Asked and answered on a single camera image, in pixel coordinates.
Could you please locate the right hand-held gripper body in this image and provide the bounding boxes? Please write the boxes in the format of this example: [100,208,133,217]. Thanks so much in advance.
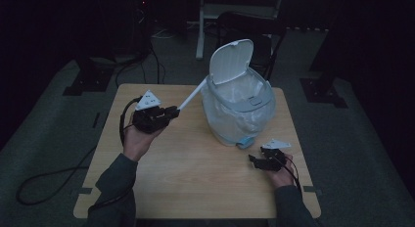
[258,138,293,173]

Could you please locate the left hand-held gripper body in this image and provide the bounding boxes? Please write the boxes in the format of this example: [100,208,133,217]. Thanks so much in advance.
[131,89,171,135]

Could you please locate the white straw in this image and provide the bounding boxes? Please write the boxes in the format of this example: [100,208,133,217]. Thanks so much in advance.
[177,77,208,112]

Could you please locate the white trash bin with lid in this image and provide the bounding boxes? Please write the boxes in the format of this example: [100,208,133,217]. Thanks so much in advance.
[200,38,277,150]

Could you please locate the person's right hand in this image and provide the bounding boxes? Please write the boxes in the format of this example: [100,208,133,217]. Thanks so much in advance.
[265,155,297,190]

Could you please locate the person's left hand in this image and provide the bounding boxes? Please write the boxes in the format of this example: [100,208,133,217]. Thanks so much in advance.
[121,113,169,163]

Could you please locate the clear plastic bin liner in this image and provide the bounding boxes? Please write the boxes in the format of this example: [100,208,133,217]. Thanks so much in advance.
[201,73,277,144]

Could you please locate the black stand base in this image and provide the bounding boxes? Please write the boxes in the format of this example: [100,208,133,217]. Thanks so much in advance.
[62,57,115,97]
[299,77,348,110]

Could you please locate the black chair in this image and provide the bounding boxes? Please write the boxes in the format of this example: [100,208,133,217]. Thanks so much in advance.
[214,11,288,81]

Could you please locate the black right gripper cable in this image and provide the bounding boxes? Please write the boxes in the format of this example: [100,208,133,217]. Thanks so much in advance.
[277,154,303,202]

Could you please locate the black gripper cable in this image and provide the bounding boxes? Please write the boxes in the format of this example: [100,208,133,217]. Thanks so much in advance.
[118,95,144,147]
[277,154,303,202]

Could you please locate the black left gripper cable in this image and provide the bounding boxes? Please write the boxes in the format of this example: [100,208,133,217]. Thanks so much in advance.
[118,95,144,147]

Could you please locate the dark floor cables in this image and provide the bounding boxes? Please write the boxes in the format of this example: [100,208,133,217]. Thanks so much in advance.
[114,27,189,88]

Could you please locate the white desk frame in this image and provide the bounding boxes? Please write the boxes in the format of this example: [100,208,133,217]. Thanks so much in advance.
[195,0,286,61]

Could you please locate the black cable on floor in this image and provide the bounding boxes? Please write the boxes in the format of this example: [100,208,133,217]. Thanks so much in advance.
[16,144,99,206]

